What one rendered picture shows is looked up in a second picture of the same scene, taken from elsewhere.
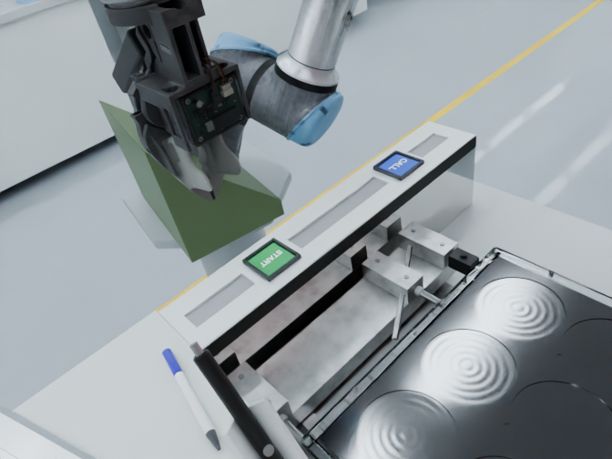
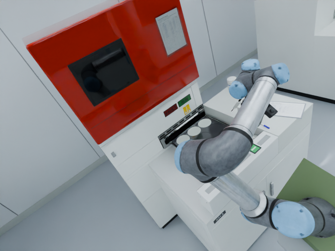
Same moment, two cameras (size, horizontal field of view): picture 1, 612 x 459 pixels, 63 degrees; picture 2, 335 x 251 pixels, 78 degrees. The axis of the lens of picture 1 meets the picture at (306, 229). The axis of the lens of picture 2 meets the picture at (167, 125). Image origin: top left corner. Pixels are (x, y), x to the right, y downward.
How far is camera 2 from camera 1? 1.42 m
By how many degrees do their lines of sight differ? 104
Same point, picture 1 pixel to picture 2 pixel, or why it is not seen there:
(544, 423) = (206, 137)
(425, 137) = (211, 191)
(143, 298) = not seen: outside the picture
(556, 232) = (184, 190)
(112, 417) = (273, 120)
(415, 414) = not seen: hidden behind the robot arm
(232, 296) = (260, 141)
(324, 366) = not seen: hidden behind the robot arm
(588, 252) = (181, 183)
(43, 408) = (289, 119)
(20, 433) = (290, 115)
